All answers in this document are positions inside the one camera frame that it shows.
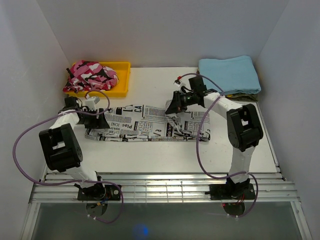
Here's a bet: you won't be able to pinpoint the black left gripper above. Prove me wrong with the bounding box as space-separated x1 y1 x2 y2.
78 108 110 129

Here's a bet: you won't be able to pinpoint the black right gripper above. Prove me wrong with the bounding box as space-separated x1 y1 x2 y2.
166 90 197 115

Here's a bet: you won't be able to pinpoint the newspaper print trousers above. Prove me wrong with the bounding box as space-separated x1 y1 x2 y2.
84 104 211 142

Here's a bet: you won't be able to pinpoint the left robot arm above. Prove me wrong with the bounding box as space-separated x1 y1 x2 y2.
39 96 110 200

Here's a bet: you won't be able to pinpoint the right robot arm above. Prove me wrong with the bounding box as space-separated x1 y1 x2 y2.
165 73 264 200

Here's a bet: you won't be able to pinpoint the pink camouflage trousers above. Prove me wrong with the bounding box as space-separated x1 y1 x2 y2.
62 60 119 93

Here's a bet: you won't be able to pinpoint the light blue folded trousers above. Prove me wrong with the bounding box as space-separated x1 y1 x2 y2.
198 55 261 95

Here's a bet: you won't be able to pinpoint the olive camouflage folded trousers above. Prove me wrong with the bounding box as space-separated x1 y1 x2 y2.
195 69 259 102

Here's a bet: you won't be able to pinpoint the yellow plastic tray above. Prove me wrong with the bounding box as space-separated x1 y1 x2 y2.
64 61 131 98

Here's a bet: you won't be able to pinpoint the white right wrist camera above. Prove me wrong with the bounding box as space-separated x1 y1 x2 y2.
173 76 186 89

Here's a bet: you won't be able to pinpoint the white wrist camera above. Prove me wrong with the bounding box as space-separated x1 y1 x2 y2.
84 96 100 111
173 76 186 89

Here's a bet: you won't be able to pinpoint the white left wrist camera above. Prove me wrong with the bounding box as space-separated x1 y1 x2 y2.
84 96 100 111

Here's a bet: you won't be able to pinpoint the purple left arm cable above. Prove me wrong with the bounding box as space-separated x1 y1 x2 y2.
12 90 125 224

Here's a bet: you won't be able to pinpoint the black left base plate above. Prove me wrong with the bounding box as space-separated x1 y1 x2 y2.
76 184 122 201

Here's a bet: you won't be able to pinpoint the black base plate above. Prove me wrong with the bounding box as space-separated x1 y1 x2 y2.
76 184 122 201
204 183 256 200

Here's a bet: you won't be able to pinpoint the aluminium rail frame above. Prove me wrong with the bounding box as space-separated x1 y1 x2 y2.
28 161 300 204

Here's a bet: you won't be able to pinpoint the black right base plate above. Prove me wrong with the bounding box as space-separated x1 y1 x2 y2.
204 183 256 200

